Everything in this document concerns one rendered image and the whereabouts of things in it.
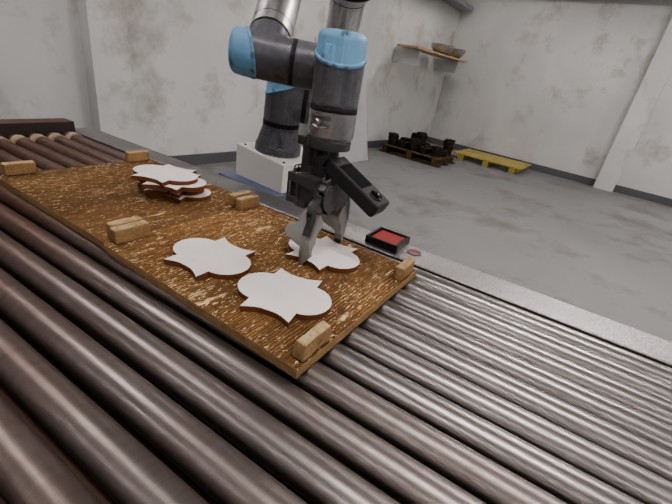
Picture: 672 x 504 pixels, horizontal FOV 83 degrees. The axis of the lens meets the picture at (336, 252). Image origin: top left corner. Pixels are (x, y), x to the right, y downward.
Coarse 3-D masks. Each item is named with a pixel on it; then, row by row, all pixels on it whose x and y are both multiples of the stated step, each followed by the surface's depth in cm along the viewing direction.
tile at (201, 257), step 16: (192, 240) 65; (208, 240) 66; (224, 240) 67; (176, 256) 60; (192, 256) 61; (208, 256) 61; (224, 256) 62; (240, 256) 63; (192, 272) 57; (208, 272) 58; (224, 272) 58; (240, 272) 58
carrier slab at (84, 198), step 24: (72, 168) 91; (96, 168) 93; (120, 168) 96; (24, 192) 75; (48, 192) 76; (72, 192) 78; (96, 192) 80; (120, 192) 82; (216, 192) 91; (72, 216) 69; (96, 216) 70; (120, 216) 72; (144, 216) 73; (168, 216) 75; (192, 216) 77; (96, 240) 64
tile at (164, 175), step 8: (136, 168) 83; (144, 168) 84; (152, 168) 85; (160, 168) 86; (168, 168) 86; (176, 168) 87; (136, 176) 79; (144, 176) 79; (152, 176) 80; (160, 176) 81; (168, 176) 81; (176, 176) 82; (184, 176) 83; (192, 176) 84; (160, 184) 78; (168, 184) 80; (176, 184) 80; (184, 184) 81
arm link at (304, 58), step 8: (296, 48) 62; (304, 48) 62; (312, 48) 62; (296, 56) 62; (304, 56) 62; (312, 56) 62; (296, 64) 62; (304, 64) 62; (312, 64) 62; (296, 72) 63; (304, 72) 63; (312, 72) 63; (296, 80) 64; (304, 80) 64; (312, 80) 64; (304, 88) 66
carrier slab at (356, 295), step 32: (192, 224) 73; (224, 224) 76; (256, 224) 78; (128, 256) 59; (160, 256) 61; (256, 256) 66; (160, 288) 55; (192, 288) 54; (224, 288) 56; (320, 288) 60; (352, 288) 61; (384, 288) 63; (224, 320) 49; (256, 320) 50; (320, 320) 52; (352, 320) 53; (256, 352) 47; (288, 352) 46; (320, 352) 47
